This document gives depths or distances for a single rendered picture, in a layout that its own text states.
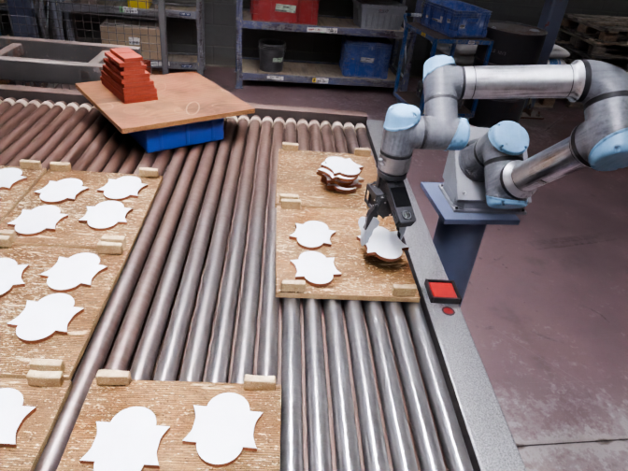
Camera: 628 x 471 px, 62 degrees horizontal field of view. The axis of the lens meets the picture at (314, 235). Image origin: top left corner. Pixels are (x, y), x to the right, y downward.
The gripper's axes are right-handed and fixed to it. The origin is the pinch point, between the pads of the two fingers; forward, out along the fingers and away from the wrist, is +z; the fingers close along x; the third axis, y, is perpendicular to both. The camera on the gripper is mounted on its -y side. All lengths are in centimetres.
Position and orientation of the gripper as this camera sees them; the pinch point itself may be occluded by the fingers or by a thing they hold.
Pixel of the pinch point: (382, 242)
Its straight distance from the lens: 136.3
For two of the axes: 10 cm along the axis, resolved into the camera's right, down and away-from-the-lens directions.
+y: -3.2, -5.6, 7.6
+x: -9.4, 1.2, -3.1
